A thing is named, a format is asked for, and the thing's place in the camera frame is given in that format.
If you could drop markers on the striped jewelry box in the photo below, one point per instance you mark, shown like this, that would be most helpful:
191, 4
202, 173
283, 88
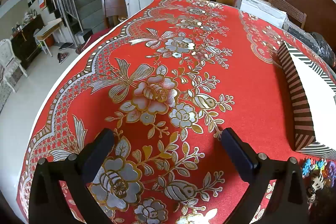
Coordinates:
302, 108

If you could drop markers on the small white table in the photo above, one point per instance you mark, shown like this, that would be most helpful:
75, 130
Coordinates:
48, 29

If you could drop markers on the leopard print hair bow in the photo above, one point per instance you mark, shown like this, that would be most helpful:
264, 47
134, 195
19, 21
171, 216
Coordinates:
317, 183

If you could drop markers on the black wrapped box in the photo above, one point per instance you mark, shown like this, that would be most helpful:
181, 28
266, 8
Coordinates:
302, 33

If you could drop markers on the dark wooden cabinet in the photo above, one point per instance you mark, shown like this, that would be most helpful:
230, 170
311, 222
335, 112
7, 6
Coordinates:
26, 40

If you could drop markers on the dark shoe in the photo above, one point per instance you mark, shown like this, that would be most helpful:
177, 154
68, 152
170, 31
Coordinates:
63, 57
66, 46

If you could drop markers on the red floral tablecloth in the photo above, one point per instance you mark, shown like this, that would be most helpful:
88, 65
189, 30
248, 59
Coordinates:
236, 82

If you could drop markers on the black plastic bag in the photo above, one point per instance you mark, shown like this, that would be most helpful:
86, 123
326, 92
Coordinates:
325, 50

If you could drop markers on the slatted wooden chair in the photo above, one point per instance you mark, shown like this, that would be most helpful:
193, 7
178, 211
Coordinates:
286, 8

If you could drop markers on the dark wooden chair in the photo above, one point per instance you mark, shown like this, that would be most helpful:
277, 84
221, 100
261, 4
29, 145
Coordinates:
111, 1

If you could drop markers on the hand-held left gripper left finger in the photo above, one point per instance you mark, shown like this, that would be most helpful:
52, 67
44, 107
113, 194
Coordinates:
98, 151

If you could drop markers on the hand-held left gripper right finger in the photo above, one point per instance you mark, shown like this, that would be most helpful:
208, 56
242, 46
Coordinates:
237, 153

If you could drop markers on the round brown table top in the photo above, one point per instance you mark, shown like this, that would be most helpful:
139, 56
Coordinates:
320, 11

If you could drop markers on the white ornate chair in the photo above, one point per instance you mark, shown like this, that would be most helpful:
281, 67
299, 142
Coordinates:
9, 56

